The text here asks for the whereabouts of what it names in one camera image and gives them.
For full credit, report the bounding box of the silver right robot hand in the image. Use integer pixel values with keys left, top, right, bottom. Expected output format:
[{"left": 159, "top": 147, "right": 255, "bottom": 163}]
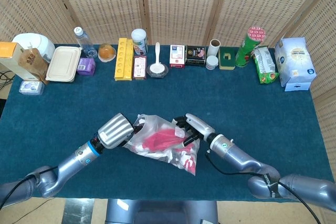
[{"left": 173, "top": 113, "right": 216, "bottom": 148}]

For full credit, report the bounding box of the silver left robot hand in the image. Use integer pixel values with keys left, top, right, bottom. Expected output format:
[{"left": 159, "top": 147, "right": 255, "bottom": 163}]
[{"left": 97, "top": 113, "right": 144, "bottom": 150}]

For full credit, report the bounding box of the frosted plastic zip bag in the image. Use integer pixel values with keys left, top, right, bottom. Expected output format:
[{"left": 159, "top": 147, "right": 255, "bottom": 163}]
[{"left": 123, "top": 113, "right": 202, "bottom": 176}]

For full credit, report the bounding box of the green white snack bag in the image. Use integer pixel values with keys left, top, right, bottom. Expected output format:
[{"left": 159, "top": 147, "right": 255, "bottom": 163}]
[{"left": 252, "top": 45, "right": 280, "bottom": 85}]

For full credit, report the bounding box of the white blue rice bag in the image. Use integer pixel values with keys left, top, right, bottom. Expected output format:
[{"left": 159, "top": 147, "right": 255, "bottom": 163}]
[{"left": 274, "top": 37, "right": 318, "bottom": 88}]

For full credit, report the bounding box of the blue carpet table cloth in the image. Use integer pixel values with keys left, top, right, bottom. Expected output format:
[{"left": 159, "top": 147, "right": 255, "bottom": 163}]
[{"left": 0, "top": 43, "right": 334, "bottom": 204}]

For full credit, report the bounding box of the maroon box with pink label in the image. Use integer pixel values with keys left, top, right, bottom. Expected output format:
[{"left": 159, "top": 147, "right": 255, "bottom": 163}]
[{"left": 132, "top": 55, "right": 148, "bottom": 80}]

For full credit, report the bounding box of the white small jar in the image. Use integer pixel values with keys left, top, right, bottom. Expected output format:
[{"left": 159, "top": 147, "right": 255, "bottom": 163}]
[{"left": 205, "top": 55, "right": 219, "bottom": 71}]

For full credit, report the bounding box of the yellow plastic mould tray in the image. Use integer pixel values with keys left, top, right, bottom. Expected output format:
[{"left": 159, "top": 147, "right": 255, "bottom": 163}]
[{"left": 114, "top": 37, "right": 134, "bottom": 82}]

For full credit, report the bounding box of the purple small box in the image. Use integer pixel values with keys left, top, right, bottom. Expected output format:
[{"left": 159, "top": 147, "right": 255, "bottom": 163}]
[{"left": 77, "top": 57, "right": 96, "bottom": 77}]

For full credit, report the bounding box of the black printed box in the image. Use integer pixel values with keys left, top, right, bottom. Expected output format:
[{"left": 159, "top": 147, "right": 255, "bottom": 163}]
[{"left": 185, "top": 45, "right": 207, "bottom": 67}]

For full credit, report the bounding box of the green yellow sponge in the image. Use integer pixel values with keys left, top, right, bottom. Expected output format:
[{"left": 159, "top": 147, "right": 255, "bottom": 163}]
[{"left": 218, "top": 46, "right": 237, "bottom": 71}]

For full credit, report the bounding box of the red white small box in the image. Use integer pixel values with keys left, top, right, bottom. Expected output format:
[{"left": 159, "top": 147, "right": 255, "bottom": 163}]
[{"left": 169, "top": 44, "right": 186, "bottom": 69}]

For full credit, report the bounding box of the orange jelly cup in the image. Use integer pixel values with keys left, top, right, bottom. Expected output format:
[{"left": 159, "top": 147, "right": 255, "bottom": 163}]
[{"left": 98, "top": 42, "right": 117, "bottom": 63}]

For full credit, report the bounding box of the white paper cup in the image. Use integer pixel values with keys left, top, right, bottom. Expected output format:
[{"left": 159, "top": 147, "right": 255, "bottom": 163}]
[{"left": 207, "top": 39, "right": 221, "bottom": 58}]

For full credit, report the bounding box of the beige lidded food container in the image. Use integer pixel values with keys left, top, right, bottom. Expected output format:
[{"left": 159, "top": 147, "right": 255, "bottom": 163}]
[{"left": 45, "top": 46, "right": 82, "bottom": 83}]

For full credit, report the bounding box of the white rice spoon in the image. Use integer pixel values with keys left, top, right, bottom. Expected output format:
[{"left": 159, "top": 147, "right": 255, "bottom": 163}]
[{"left": 149, "top": 41, "right": 165, "bottom": 74}]

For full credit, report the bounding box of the white green cylindrical can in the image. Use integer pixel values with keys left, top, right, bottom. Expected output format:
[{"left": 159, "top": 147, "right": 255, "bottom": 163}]
[{"left": 131, "top": 28, "right": 149, "bottom": 57}]

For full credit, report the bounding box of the green chips tube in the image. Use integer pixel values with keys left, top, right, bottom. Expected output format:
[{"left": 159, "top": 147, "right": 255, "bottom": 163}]
[{"left": 235, "top": 26, "right": 267, "bottom": 68}]

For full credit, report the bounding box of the grey robot torso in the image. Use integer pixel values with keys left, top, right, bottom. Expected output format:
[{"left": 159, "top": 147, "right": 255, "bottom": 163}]
[{"left": 104, "top": 199, "right": 220, "bottom": 224}]

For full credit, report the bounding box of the clear plastic water bottle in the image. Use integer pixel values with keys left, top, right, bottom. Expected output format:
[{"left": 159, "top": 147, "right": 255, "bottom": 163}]
[{"left": 73, "top": 26, "right": 98, "bottom": 59}]

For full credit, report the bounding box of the clear box with blue print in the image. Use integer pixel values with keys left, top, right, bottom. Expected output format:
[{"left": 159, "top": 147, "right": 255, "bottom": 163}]
[{"left": 18, "top": 80, "right": 45, "bottom": 96}]

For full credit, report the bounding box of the white cardboard box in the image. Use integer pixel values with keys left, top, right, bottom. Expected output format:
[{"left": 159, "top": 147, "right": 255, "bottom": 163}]
[{"left": 284, "top": 81, "right": 312, "bottom": 93}]

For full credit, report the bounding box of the brown paper pouch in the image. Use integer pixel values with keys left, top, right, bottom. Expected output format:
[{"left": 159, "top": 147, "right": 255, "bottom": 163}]
[{"left": 17, "top": 48, "right": 50, "bottom": 85}]

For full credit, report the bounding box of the woven folding screen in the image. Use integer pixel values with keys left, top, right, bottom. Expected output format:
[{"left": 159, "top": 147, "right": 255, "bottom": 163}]
[{"left": 0, "top": 0, "right": 336, "bottom": 224}]

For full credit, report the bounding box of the orange beige carton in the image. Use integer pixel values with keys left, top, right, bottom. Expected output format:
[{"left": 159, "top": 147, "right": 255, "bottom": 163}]
[{"left": 0, "top": 41, "right": 36, "bottom": 81}]

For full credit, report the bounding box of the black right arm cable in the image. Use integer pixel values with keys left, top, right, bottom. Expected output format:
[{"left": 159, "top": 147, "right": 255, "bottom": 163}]
[{"left": 205, "top": 150, "right": 320, "bottom": 224}]

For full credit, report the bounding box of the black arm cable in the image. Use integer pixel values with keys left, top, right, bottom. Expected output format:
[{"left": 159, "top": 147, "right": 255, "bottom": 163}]
[
  {"left": 0, "top": 166, "right": 58, "bottom": 208},
  {"left": 205, "top": 150, "right": 320, "bottom": 224}
]

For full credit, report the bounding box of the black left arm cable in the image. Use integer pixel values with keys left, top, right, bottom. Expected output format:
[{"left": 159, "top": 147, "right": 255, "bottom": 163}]
[{"left": 0, "top": 166, "right": 58, "bottom": 208}]

